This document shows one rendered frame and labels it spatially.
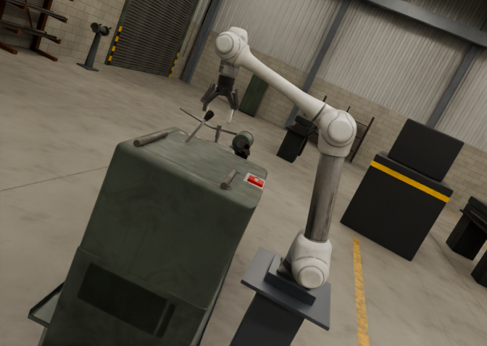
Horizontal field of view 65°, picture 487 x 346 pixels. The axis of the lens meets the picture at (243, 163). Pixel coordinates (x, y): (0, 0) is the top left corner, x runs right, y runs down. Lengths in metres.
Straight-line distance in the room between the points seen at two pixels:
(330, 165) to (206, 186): 0.60
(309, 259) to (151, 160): 0.80
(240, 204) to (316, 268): 0.58
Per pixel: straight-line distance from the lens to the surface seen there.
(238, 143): 2.91
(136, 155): 1.22
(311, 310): 1.90
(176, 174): 1.19
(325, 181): 1.59
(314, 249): 1.65
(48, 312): 1.64
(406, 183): 6.27
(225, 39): 1.55
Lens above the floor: 1.62
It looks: 13 degrees down
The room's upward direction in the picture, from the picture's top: 24 degrees clockwise
